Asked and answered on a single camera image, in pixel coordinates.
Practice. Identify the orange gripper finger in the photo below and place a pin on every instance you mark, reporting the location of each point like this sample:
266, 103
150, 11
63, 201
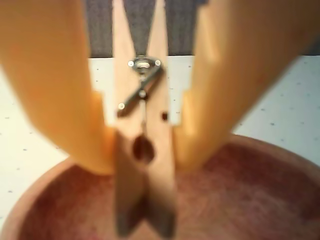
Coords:
237, 62
50, 75

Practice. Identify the wooden clothespin with metal spring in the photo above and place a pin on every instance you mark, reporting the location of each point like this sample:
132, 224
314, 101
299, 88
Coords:
127, 175

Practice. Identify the brown wooden bowl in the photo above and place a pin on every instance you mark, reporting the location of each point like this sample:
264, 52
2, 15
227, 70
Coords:
237, 195

